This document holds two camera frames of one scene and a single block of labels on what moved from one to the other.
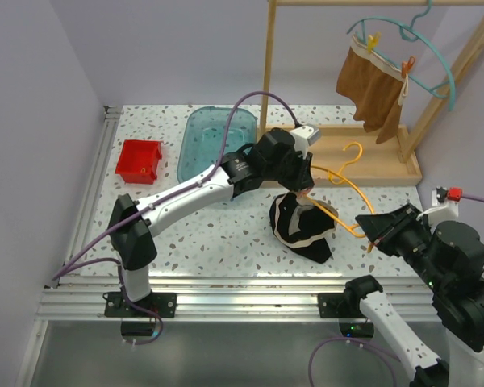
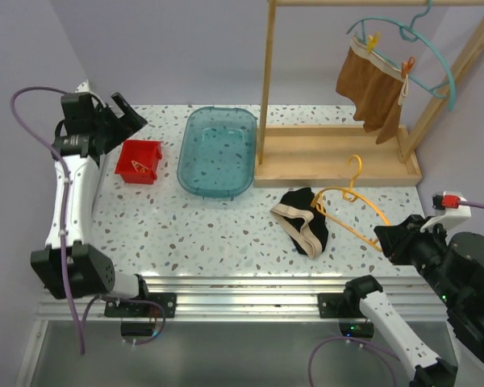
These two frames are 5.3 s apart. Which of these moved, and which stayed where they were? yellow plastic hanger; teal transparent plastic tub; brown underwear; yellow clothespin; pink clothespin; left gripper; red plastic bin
Moved: pink clothespin; left gripper; yellow plastic hanger
Stayed: brown underwear; red plastic bin; teal transparent plastic tub; yellow clothespin
